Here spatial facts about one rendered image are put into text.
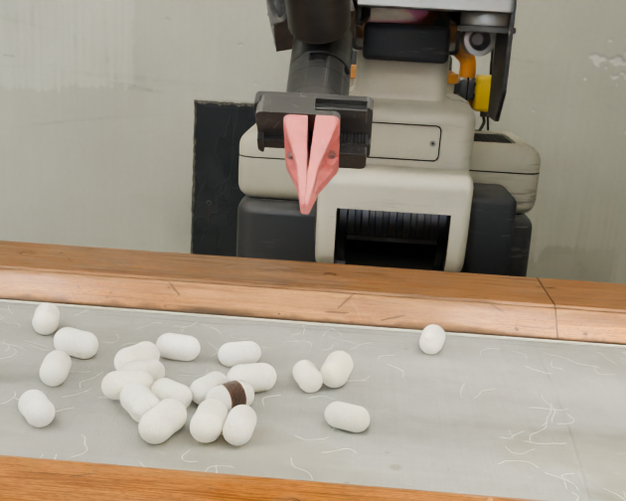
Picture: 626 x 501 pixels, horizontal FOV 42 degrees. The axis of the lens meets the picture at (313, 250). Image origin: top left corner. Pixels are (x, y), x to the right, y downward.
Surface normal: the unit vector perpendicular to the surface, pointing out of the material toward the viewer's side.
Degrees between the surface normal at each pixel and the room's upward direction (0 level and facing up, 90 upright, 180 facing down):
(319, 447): 0
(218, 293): 45
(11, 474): 0
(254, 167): 90
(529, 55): 90
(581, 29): 90
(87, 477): 0
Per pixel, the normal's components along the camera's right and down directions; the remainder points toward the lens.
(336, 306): -0.01, -0.50
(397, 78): -0.07, 0.40
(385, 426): 0.05, -0.96
